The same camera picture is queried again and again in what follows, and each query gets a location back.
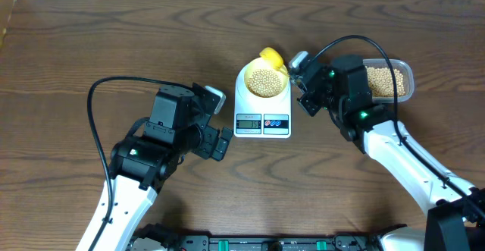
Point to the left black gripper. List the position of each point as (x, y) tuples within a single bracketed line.
[(207, 149)]

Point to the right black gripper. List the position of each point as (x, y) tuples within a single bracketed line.
[(305, 101)]

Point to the yellow measuring scoop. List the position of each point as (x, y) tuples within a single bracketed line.
[(273, 58)]

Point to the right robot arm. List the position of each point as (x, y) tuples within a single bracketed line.
[(453, 206)]

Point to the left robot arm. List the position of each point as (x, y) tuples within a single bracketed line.
[(149, 154)]

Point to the white digital kitchen scale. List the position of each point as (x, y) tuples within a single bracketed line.
[(257, 117)]

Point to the pale yellow bowl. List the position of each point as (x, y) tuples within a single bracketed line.
[(260, 63)]

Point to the soybeans in bowl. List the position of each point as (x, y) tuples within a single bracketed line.
[(265, 83)]

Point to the clear plastic container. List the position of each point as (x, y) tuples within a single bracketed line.
[(400, 66)]

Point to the pile of soybeans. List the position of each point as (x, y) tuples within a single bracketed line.
[(381, 83)]

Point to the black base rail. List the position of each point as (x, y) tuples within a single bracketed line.
[(157, 237)]

